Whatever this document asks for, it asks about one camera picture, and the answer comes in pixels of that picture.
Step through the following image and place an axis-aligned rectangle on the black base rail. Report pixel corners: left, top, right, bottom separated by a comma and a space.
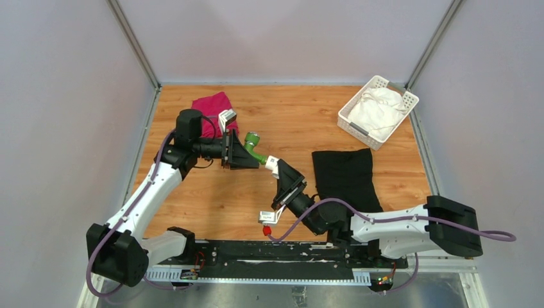
160, 240, 408, 282

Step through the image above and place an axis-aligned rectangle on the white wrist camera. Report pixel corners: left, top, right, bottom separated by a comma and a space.
217, 108, 238, 135
258, 205, 285, 236

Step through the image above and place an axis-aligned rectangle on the white plastic basket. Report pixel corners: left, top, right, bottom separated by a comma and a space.
337, 75, 420, 150

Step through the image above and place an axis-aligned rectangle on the black folded cloth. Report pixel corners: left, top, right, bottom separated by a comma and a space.
312, 148, 383, 213

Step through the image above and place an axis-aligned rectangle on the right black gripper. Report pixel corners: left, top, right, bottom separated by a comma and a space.
271, 159, 323, 237

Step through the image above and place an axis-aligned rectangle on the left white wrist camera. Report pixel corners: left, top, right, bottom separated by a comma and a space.
217, 108, 238, 135

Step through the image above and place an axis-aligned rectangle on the magenta folded cloth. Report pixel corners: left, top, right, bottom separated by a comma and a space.
191, 92, 232, 138

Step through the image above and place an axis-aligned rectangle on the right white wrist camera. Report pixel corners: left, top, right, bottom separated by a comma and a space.
258, 205, 285, 236

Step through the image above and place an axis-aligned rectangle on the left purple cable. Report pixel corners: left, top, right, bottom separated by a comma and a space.
85, 114, 219, 298

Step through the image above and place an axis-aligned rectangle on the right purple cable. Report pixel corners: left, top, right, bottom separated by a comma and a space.
268, 197, 517, 294

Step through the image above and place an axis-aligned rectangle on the white pipe fitting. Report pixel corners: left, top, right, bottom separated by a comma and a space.
265, 155, 280, 180

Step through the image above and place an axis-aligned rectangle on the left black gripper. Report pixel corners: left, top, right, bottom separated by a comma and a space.
193, 129, 259, 171

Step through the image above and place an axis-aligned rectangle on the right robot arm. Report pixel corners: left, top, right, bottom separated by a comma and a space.
260, 157, 483, 268

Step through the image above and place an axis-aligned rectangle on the white cloth in basket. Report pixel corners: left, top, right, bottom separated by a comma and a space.
347, 87, 408, 142

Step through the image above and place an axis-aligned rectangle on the green water faucet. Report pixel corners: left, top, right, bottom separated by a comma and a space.
244, 132, 268, 166

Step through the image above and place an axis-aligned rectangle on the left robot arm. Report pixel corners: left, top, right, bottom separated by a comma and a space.
86, 109, 260, 287

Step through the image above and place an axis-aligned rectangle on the purple cable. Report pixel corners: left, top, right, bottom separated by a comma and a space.
268, 197, 517, 294
85, 114, 219, 298

